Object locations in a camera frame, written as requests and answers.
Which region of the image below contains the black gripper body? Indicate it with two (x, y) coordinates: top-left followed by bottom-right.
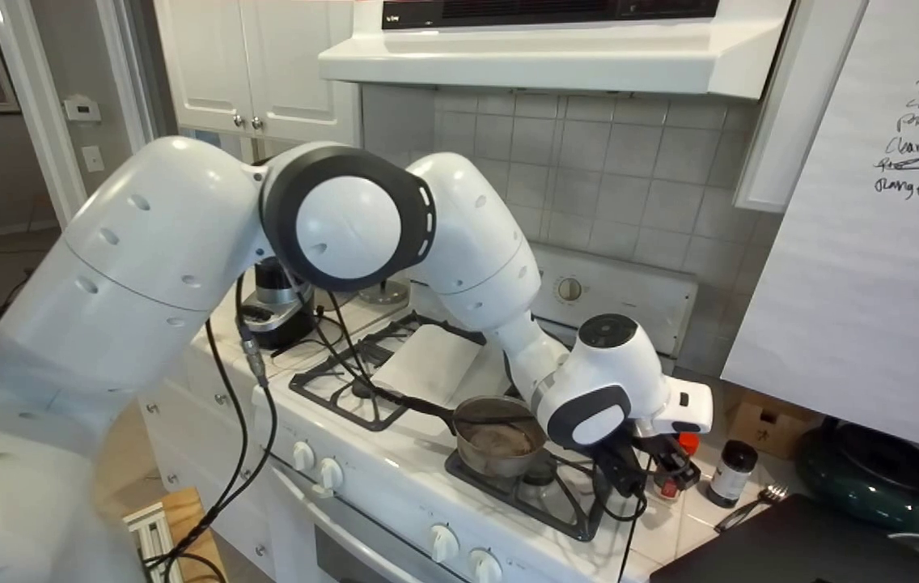
(584, 423), (678, 499)

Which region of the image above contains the orange spice bottle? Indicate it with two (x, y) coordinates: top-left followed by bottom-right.
(657, 428), (705, 501)

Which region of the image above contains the black lidded spice jar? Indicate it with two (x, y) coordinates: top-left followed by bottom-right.
(705, 439), (760, 512)

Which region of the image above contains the brown cardboard box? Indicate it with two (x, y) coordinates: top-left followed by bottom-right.
(731, 392), (826, 465)

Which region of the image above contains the grey metal saucepan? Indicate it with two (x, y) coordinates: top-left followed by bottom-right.
(372, 385), (550, 486)

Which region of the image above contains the closed laptop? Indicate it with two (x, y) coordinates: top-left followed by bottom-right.
(651, 492), (919, 583)

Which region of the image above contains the white stove knob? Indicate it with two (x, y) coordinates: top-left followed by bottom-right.
(313, 458), (350, 499)
(289, 439), (320, 477)
(424, 522), (464, 568)
(465, 545), (507, 583)

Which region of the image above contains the dark green pot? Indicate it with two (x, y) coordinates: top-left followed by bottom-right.
(796, 423), (919, 549)

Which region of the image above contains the white cutting board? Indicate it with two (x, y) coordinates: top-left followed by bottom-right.
(372, 322), (510, 413)

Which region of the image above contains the white gas stove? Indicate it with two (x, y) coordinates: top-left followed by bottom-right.
(248, 243), (699, 583)

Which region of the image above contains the handwritten white paper sheet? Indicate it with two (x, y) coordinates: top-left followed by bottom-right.
(718, 0), (919, 465)

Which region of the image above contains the round metal lid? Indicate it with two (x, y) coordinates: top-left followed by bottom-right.
(357, 275), (413, 311)

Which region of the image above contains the black countertop appliance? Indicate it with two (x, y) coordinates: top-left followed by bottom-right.
(232, 255), (320, 350)

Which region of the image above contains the white range hood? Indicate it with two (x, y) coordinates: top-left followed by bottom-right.
(318, 0), (796, 103)

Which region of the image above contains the white base cabinet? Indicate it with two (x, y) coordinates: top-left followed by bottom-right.
(137, 365), (302, 577)

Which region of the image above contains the white power strip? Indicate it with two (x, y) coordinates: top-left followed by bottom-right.
(121, 501), (177, 583)

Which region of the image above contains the oven door handle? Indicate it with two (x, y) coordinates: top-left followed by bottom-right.
(269, 465), (406, 583)

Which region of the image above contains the white wall cabinet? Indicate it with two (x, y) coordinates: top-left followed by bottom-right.
(731, 0), (873, 214)
(148, 0), (366, 151)

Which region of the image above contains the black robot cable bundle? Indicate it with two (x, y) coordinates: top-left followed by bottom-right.
(141, 275), (452, 583)

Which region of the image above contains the white light switch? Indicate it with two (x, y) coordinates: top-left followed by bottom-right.
(77, 143), (111, 177)

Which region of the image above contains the white wall thermostat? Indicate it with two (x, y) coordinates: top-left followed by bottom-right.
(62, 90), (104, 128)

